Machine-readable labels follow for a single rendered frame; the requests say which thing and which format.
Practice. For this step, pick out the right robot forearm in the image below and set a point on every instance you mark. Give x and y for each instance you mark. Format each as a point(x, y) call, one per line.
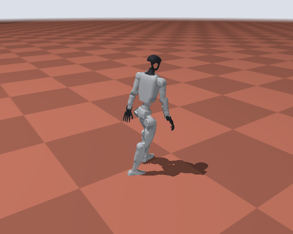
point(165, 108)

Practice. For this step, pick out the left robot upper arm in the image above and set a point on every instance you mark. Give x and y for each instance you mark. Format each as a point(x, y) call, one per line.
point(136, 83)

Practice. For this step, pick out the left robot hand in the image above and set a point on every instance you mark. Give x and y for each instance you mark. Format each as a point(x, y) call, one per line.
point(127, 114)

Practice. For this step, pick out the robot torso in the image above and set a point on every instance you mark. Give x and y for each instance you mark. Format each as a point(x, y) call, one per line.
point(148, 92)

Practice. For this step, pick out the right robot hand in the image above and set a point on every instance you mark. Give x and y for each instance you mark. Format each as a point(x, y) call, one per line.
point(171, 122)

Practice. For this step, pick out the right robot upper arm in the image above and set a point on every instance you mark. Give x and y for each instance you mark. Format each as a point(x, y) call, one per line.
point(161, 82)

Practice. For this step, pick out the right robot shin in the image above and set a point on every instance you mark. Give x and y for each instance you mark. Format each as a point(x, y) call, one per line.
point(139, 155)

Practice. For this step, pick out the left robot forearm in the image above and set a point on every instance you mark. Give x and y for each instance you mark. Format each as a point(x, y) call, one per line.
point(130, 101)

